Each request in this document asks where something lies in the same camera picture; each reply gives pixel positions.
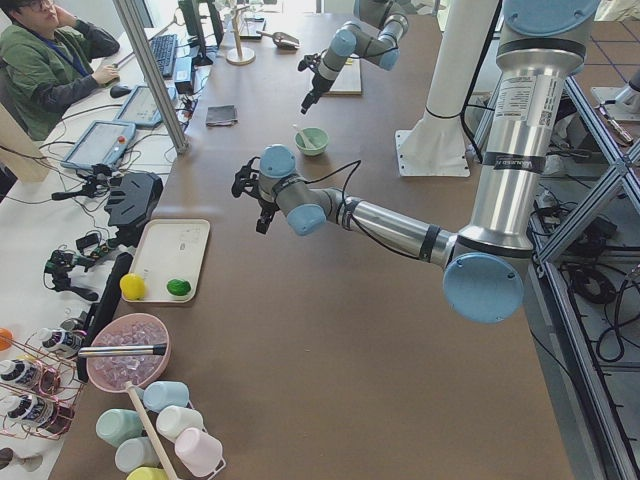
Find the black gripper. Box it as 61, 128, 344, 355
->
298, 49, 336, 114
231, 156, 278, 234

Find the white ceramic spoon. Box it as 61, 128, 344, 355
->
292, 124, 316, 150

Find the mint green bowl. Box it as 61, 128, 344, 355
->
294, 127, 329, 156

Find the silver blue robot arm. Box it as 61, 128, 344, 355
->
298, 1, 409, 114
231, 1, 598, 323

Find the pink bowl with ice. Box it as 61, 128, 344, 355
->
80, 313, 171, 393

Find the wooden cutting board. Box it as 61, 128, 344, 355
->
327, 59, 362, 96

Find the metal scoop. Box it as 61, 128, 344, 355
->
257, 30, 300, 50

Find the wooden mug tree stand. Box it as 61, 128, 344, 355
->
225, 3, 257, 66

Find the grey folded cloth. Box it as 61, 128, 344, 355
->
205, 105, 238, 127

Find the cream rabbit tray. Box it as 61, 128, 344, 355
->
122, 219, 210, 304

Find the green lime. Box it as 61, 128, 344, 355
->
166, 278, 192, 297

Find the black monitor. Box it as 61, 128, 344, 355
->
178, 0, 224, 67

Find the black controller device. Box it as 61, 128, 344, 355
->
104, 172, 163, 249

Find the yellow lemon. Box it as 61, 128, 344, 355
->
119, 273, 146, 301

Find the black keyboard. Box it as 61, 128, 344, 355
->
149, 34, 178, 78

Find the blue teach pendant far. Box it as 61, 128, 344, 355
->
114, 85, 162, 129

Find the blue teach pendant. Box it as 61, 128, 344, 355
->
61, 120, 136, 171
114, 85, 162, 129

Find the blue teach pendant near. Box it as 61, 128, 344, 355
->
61, 120, 136, 171

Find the light blue cup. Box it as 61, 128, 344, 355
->
143, 381, 190, 413

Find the white cup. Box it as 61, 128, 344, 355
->
156, 405, 204, 442

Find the pink cup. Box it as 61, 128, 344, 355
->
174, 427, 226, 478

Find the mint green cup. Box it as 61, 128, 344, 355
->
95, 409, 144, 448

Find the seated person green jacket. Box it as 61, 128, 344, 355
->
1, 1, 120, 142

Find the pale blue cup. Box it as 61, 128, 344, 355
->
115, 437, 160, 473

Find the yellow cup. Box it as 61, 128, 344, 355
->
126, 466, 168, 480

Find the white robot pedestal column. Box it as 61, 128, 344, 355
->
396, 0, 502, 177

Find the aluminium frame post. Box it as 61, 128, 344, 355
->
113, 0, 189, 155

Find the copper wire bottle rack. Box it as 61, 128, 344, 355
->
1, 330, 84, 440

